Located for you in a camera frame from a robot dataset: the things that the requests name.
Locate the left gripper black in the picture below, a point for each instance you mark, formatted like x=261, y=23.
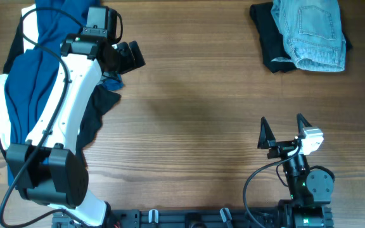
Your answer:
x=129, y=63

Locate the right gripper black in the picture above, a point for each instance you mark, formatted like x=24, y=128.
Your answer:
x=266, y=139

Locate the light blue denim jeans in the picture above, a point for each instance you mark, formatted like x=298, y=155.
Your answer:
x=312, y=33

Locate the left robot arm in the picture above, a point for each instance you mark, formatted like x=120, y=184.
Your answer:
x=48, y=109

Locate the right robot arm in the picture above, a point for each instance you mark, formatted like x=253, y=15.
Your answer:
x=310, y=187

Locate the black garment in pile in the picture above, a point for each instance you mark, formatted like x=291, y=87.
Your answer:
x=100, y=102

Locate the folded black garment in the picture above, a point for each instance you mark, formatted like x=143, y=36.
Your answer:
x=274, y=55

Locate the dark blue shirt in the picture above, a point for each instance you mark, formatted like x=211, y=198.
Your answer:
x=31, y=78

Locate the white garment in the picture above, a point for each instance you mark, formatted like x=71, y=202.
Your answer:
x=30, y=28

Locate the right white rail clip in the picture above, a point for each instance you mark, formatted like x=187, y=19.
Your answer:
x=225, y=215

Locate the white rail clip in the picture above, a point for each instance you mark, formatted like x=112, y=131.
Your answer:
x=225, y=215
x=153, y=216

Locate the left white rail clip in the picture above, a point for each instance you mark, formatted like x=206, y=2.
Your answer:
x=153, y=216

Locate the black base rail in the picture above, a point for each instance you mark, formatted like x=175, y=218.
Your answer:
x=268, y=217

